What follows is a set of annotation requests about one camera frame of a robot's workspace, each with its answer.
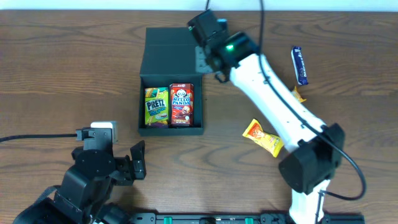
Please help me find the black gift box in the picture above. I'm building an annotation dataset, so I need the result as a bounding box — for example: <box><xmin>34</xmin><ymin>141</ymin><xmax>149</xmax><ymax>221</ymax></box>
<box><xmin>138</xmin><ymin>27</ymin><xmax>204</xmax><ymax>136</ymax></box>

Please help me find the red Hello Panda box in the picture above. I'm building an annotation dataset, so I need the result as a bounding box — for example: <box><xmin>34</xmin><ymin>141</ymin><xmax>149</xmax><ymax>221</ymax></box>
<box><xmin>170</xmin><ymin>83</ymin><xmax>194</xmax><ymax>127</ymax></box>

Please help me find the green Pretz snack box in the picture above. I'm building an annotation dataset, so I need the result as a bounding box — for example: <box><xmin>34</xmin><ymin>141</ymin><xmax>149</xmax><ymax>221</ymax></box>
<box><xmin>144</xmin><ymin>87</ymin><xmax>169</xmax><ymax>128</ymax></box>

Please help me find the dark blue chocolate bar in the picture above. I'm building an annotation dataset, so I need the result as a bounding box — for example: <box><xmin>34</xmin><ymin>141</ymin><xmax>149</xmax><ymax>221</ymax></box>
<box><xmin>291</xmin><ymin>46</ymin><xmax>308</xmax><ymax>85</ymax></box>

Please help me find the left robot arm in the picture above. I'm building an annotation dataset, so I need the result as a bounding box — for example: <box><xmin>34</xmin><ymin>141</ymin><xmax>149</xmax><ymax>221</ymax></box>
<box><xmin>14</xmin><ymin>128</ymin><xmax>146</xmax><ymax>223</ymax></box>

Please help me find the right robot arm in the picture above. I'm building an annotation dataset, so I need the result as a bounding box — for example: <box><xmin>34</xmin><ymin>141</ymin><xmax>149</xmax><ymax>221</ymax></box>
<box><xmin>187</xmin><ymin>9</ymin><xmax>344</xmax><ymax>223</ymax></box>

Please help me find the small orange snack packet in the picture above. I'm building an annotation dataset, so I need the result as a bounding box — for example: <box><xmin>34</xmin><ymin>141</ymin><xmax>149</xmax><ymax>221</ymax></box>
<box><xmin>291</xmin><ymin>86</ymin><xmax>306</xmax><ymax>103</ymax></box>

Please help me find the yellow orange candy packet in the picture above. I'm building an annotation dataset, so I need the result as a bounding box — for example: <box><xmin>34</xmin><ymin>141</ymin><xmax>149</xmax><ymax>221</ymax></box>
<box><xmin>243</xmin><ymin>119</ymin><xmax>284</xmax><ymax>157</ymax></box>

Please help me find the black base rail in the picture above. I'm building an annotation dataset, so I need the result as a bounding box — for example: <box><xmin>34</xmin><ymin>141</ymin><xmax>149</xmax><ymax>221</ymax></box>
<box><xmin>128</xmin><ymin>213</ymin><xmax>365</xmax><ymax>224</ymax></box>

